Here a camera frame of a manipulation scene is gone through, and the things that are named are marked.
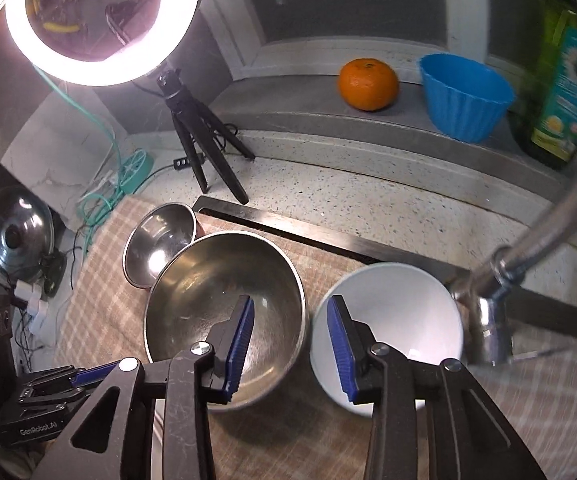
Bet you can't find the steel pot lid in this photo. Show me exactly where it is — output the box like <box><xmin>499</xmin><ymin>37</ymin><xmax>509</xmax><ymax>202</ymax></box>
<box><xmin>0</xmin><ymin>186</ymin><xmax>55</xmax><ymax>283</ymax></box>

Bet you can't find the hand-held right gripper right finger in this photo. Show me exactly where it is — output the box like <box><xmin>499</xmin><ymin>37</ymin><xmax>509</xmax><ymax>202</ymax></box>
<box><xmin>326</xmin><ymin>295</ymin><xmax>549</xmax><ymax>480</ymax></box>

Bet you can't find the black round device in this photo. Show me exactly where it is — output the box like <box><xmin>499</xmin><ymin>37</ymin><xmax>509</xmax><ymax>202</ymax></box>
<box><xmin>38</xmin><ymin>254</ymin><xmax>68</xmax><ymax>297</ymax></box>

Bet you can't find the small steel bowl red outside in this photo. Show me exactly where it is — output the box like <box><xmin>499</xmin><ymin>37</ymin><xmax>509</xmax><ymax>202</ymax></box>
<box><xmin>122</xmin><ymin>203</ymin><xmax>206</xmax><ymax>290</ymax></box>

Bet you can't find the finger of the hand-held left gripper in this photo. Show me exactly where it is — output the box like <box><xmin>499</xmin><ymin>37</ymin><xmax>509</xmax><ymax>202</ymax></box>
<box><xmin>66</xmin><ymin>360</ymin><xmax>124</xmax><ymax>390</ymax></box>

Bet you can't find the round ring light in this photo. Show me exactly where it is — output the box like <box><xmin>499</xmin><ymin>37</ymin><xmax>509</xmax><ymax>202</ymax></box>
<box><xmin>3</xmin><ymin>0</ymin><xmax>206</xmax><ymax>87</ymax></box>

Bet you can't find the black tripod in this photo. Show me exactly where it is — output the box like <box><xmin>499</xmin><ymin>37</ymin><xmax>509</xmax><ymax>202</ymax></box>
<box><xmin>156</xmin><ymin>67</ymin><xmax>256</xmax><ymax>206</ymax></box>

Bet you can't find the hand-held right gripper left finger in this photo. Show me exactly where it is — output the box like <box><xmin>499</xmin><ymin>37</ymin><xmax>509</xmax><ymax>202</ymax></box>
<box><xmin>33</xmin><ymin>295</ymin><xmax>256</xmax><ymax>480</ymax></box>

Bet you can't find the plaid cloth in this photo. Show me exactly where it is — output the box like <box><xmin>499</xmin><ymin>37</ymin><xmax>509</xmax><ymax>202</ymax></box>
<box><xmin>51</xmin><ymin>194</ymin><xmax>577</xmax><ymax>480</ymax></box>

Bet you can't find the blue fluted cup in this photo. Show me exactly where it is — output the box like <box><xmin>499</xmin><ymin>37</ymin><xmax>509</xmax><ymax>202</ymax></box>
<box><xmin>417</xmin><ymin>53</ymin><xmax>516</xmax><ymax>144</ymax></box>

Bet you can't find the white window frame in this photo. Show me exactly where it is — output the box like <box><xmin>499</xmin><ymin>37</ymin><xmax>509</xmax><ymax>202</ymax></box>
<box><xmin>203</xmin><ymin>0</ymin><xmax>494</xmax><ymax>81</ymax></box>

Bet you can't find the light blue bowl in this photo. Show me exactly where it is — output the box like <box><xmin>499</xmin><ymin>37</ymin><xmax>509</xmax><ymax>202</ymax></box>
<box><xmin>310</xmin><ymin>262</ymin><xmax>464</xmax><ymax>418</ymax></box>

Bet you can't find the teal cable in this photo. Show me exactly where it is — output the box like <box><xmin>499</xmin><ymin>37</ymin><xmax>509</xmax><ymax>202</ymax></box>
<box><xmin>33</xmin><ymin>60</ymin><xmax>155</xmax><ymax>261</ymax></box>

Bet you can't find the green dish soap bottle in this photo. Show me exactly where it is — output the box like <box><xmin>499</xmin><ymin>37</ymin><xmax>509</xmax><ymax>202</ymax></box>
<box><xmin>513</xmin><ymin>0</ymin><xmax>577</xmax><ymax>171</ymax></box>

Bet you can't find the large steel bowl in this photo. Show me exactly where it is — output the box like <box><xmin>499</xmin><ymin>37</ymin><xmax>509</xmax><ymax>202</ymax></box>
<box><xmin>143</xmin><ymin>230</ymin><xmax>307</xmax><ymax>413</ymax></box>

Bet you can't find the chrome faucet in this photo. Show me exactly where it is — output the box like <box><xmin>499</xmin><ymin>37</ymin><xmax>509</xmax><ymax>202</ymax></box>
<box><xmin>443</xmin><ymin>145</ymin><xmax>577</xmax><ymax>367</ymax></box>

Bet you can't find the white power adapter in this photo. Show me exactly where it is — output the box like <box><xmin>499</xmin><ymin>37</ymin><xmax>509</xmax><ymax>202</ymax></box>
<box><xmin>12</xmin><ymin>280</ymin><xmax>49</xmax><ymax>333</ymax></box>

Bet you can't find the black cable with switch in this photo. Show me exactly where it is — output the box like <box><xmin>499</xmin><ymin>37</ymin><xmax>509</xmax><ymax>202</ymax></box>
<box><xmin>133</xmin><ymin>157</ymin><xmax>204</xmax><ymax>186</ymax></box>

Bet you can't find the orange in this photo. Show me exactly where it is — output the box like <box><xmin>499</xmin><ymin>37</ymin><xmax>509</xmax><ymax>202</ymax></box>
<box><xmin>337</xmin><ymin>58</ymin><xmax>400</xmax><ymax>112</ymax></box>

